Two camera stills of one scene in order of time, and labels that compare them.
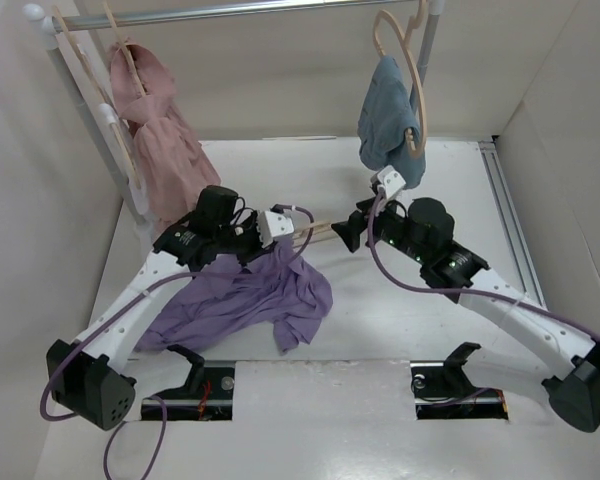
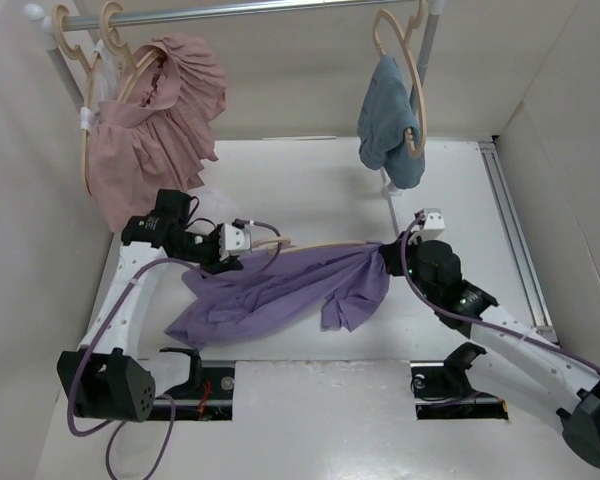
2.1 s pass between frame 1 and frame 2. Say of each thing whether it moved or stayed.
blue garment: stayed
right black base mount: stayed
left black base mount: stayed
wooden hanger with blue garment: stayed
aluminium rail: stayed
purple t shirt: moved
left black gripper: moved
